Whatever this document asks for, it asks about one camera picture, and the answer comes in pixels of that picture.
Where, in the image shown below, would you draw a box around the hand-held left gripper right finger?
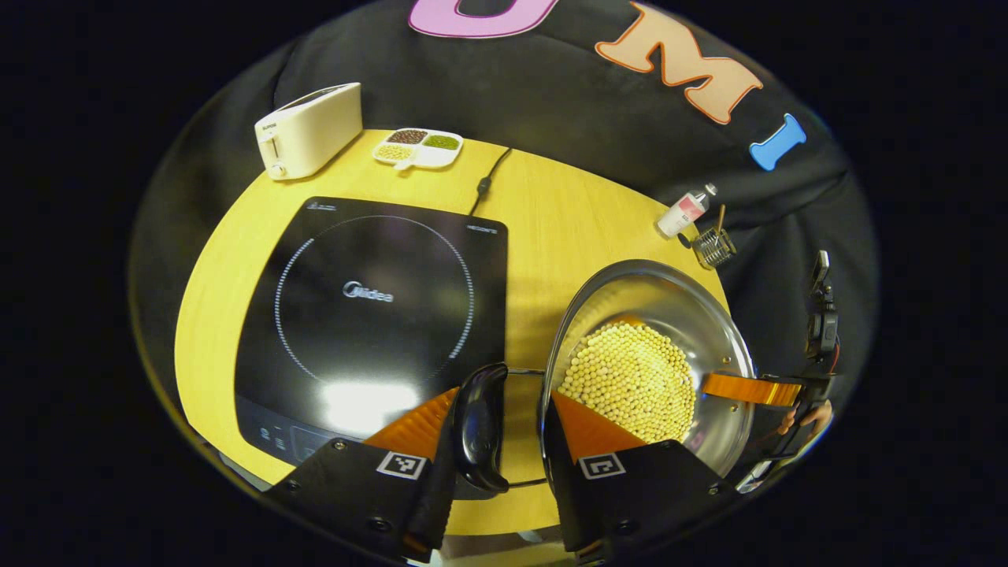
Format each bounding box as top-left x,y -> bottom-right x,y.
539,390 -> 741,556

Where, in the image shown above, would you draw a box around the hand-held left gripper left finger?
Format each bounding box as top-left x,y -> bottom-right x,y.
264,386 -> 461,564

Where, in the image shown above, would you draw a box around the stainless steel pot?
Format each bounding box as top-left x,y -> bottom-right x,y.
453,259 -> 758,495

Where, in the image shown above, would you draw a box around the black induction cooktop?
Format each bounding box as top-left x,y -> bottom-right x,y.
234,196 -> 510,473

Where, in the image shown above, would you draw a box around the pile of soybeans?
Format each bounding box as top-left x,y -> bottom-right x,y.
557,319 -> 698,444

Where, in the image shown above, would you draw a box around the small glass jar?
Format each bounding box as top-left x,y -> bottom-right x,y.
691,226 -> 739,271

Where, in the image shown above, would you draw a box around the clear bottle with pink label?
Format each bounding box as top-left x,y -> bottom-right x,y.
656,183 -> 719,239

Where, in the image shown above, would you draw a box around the black backdrop cloth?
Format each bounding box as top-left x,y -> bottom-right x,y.
130,0 -> 879,473

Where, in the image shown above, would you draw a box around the white divided bean dish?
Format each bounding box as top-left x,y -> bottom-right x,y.
372,128 -> 465,172

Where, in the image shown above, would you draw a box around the white toaster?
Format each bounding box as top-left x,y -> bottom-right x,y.
254,82 -> 364,181

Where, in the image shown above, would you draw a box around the black power cable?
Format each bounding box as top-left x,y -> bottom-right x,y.
469,147 -> 513,216

